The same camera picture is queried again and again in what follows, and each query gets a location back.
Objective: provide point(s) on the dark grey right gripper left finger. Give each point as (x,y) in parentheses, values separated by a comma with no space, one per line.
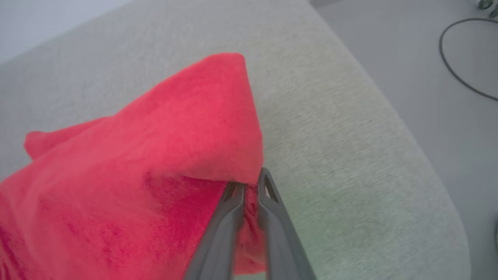
(220,241)

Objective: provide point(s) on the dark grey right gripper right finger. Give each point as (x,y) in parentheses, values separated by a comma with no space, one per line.
(280,241)

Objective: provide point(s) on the red white basketball jersey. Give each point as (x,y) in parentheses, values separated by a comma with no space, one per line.
(136,155)

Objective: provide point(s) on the grey fabric sofa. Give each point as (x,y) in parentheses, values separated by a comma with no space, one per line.
(330,116)

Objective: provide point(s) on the metal furniture foot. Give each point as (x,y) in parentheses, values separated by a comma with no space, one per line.
(484,4)
(494,12)

